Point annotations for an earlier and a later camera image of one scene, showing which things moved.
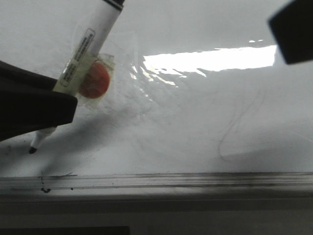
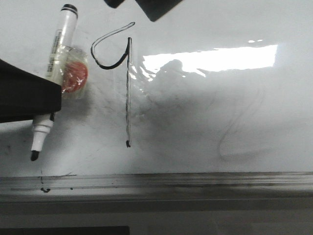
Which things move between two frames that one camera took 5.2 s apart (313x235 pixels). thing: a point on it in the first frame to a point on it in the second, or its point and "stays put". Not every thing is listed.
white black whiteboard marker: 82,57 to 43,124
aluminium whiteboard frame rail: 159,183 stays put
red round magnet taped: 97,82 to 74,72
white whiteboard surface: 199,87 stays put
